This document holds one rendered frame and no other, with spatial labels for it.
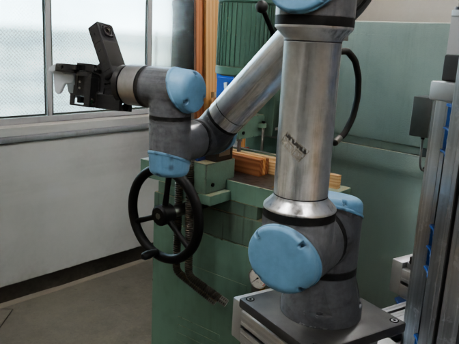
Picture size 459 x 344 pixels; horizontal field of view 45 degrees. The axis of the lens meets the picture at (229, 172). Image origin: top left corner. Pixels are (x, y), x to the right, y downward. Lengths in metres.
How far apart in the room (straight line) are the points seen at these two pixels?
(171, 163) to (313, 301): 0.35
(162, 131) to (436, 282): 0.55
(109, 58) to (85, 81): 0.07
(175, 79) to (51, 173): 1.97
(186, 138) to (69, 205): 2.02
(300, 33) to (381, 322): 0.55
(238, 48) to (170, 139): 0.78
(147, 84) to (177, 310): 1.10
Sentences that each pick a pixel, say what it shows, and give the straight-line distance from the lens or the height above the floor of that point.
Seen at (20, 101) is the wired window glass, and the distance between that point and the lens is 2.82.
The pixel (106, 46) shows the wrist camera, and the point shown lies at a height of 1.28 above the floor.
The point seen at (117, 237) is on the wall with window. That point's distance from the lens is 3.21.
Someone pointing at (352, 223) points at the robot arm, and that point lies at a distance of 0.99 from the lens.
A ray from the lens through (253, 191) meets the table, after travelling 1.60.
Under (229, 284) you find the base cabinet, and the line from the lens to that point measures 1.75.
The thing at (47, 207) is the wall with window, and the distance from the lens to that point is 2.91.
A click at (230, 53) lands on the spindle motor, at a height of 1.26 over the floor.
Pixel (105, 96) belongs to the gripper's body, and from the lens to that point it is 1.08.
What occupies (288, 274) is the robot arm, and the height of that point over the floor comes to 0.97.
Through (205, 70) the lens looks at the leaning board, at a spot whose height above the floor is 1.12.
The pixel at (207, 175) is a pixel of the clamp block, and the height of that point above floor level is 0.93.
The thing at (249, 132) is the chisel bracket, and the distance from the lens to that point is 1.80.
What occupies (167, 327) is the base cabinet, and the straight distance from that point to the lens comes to 2.00.
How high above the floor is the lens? 1.31
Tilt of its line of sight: 13 degrees down
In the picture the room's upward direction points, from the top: 3 degrees clockwise
